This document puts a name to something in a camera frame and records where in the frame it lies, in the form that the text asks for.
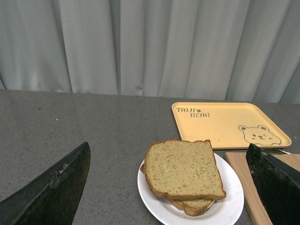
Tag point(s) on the wooden cutting board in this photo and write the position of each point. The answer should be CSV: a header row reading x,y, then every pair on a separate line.
x,y
255,208

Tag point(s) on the yellow bear tray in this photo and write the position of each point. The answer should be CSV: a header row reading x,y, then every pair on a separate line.
x,y
228,125

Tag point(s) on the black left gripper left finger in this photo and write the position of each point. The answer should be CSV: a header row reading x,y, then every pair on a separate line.
x,y
53,197

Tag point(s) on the white round plate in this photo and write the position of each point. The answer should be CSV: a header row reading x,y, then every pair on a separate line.
x,y
222,212

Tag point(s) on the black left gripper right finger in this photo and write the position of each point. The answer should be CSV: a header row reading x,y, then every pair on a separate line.
x,y
277,184

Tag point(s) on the grey pleated curtain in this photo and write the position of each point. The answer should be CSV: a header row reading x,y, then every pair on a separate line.
x,y
235,50

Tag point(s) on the bread slice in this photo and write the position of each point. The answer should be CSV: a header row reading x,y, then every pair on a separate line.
x,y
198,154
194,206

